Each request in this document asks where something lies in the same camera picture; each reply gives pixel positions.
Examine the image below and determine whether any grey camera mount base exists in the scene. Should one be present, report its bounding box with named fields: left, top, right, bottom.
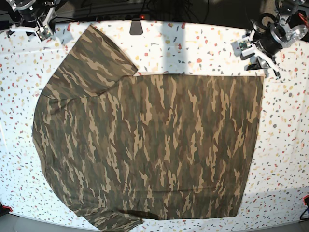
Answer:
left=129, top=20, right=143, bottom=36

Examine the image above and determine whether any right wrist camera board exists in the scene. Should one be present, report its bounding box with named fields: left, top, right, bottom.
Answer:
left=36, top=25, right=53, bottom=42

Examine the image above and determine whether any camouflage T-shirt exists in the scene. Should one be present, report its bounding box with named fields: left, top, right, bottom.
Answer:
left=32, top=26, right=264, bottom=232

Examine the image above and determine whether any red black table clamp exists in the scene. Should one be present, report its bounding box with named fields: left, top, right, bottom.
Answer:
left=0, top=204, right=13, bottom=217

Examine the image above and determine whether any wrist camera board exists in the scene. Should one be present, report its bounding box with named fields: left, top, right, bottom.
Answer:
left=36, top=25, right=53, bottom=42
left=231, top=39, right=254, bottom=60

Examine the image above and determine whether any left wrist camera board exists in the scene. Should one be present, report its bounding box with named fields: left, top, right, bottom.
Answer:
left=231, top=39, right=254, bottom=60

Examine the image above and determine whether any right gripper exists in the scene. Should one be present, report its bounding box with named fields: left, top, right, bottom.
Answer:
left=6, top=6, right=56, bottom=37

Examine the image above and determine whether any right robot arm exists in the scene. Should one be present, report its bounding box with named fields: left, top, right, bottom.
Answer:
left=6, top=0, right=57, bottom=42

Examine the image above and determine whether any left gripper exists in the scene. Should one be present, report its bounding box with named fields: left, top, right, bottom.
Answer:
left=245, top=14, right=287, bottom=78

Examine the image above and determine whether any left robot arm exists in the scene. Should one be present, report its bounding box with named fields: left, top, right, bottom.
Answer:
left=239, top=0, right=309, bottom=80

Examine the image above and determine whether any orange clamp with cable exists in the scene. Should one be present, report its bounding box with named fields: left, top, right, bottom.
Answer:
left=299, top=195, right=309, bottom=221

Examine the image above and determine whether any terrazzo pattern table cloth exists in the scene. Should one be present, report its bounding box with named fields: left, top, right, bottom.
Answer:
left=0, top=21, right=309, bottom=232

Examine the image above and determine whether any power strip with red light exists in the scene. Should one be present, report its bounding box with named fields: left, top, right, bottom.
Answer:
left=96, top=14, right=151, bottom=21

